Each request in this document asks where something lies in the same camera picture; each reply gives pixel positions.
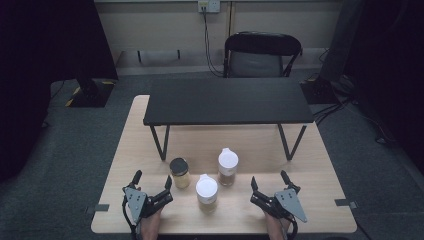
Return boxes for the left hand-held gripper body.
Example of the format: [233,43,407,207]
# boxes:
[122,185,174,225]

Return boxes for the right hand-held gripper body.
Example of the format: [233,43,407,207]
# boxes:
[249,187,309,224]

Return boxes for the black-lid glass jar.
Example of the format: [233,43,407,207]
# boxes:
[169,157,192,190]

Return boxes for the black shelf with metal legs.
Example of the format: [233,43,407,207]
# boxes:
[143,77,315,162]

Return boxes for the person's right hand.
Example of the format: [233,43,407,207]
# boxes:
[264,211,292,240]

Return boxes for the person's left hand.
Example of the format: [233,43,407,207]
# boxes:
[139,207,165,240]

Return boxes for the white-lid jar with brown contents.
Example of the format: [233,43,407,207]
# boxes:
[217,147,240,187]

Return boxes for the grey tape strip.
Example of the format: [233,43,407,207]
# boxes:
[84,203,111,215]
[334,198,359,210]

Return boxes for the white-lid jar with yellow contents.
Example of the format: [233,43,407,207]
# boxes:
[195,173,219,214]

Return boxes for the black stand base yellow tape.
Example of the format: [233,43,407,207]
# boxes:
[65,77,116,109]

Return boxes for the black folding chair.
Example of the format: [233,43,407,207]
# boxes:
[222,31,304,79]

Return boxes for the black curtain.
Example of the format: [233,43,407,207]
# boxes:
[0,0,119,183]
[344,0,424,168]

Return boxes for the grey curtain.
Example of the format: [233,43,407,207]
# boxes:
[319,0,365,83]

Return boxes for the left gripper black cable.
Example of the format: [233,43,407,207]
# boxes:
[121,195,138,240]

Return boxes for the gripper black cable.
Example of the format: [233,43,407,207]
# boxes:
[285,215,299,240]
[121,195,138,240]

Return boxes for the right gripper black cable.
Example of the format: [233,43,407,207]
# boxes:
[285,215,299,240]

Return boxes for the black floor cables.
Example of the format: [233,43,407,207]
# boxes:
[312,95,355,127]

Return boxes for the black wall socket cable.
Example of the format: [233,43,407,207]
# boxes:
[202,6,225,78]

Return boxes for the white wall socket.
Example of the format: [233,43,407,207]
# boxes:
[197,0,221,14]

